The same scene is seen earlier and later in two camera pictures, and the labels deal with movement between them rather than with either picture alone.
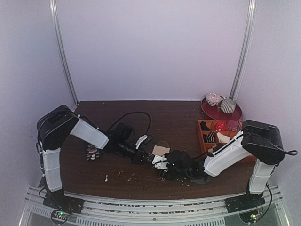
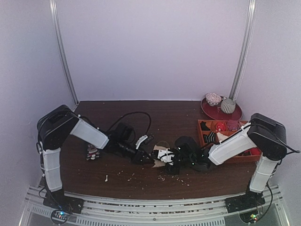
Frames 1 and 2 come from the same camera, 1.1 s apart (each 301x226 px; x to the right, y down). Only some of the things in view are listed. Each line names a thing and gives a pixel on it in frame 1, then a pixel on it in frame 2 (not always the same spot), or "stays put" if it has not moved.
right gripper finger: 162,174 to 171,169
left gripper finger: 150,157 stays put
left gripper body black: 137,157 stays put
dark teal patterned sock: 93,153 stays put
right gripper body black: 163,171 to 174,161
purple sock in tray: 234,125 stays put
